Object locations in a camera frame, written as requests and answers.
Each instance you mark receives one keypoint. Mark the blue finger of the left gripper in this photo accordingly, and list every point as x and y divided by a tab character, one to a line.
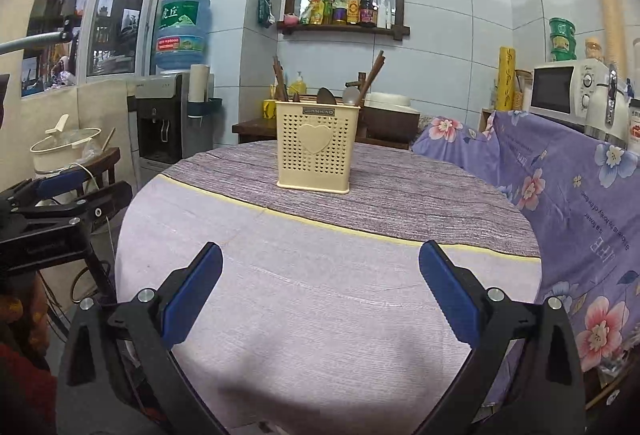
100	204
29	192

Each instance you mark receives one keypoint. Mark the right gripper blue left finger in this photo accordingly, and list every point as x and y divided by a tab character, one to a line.
185	292

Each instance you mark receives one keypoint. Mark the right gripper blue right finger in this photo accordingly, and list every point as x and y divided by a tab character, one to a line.
456	290

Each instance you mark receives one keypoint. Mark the dark metal spoon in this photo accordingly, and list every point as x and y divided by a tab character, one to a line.
324	96

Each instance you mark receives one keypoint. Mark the wooden stool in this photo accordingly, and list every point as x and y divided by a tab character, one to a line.
98	172

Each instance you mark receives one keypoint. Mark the white pot with lid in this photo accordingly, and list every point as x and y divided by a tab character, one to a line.
63	147

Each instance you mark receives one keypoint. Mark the water dispenser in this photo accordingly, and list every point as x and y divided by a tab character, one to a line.
169	126

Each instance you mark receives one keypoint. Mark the purple striped tablecloth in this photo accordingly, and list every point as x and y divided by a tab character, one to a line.
321	322

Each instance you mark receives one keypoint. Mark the purple floral cloth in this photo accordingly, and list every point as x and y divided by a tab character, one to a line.
581	198

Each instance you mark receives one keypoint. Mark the dark wooden counter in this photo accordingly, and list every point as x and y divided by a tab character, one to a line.
261	130

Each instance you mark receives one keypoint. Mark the white brown rice cooker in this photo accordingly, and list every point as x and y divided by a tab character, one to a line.
389	117

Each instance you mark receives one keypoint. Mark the yellow mug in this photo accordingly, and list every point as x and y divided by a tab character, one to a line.
269	109

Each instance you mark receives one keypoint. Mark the cream plastic utensil holder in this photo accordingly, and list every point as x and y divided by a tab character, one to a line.
314	145

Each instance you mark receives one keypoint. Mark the yellow roll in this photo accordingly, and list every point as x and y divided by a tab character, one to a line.
506	79

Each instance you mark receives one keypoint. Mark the blue water jug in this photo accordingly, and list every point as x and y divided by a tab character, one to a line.
181	37

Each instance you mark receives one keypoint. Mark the white microwave oven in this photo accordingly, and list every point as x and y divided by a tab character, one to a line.
561	90

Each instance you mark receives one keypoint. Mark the yellow soap bottle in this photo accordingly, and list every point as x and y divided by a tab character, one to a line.
298	86

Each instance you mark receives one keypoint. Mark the white kettle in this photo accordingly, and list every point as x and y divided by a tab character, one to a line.
607	111

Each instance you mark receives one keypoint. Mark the bamboo style faucet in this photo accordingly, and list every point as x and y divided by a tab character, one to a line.
362	77

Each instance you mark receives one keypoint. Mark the green hanging packet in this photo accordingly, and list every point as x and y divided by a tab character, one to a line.
265	17

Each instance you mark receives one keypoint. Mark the green stacked cups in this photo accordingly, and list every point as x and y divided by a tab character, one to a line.
562	40

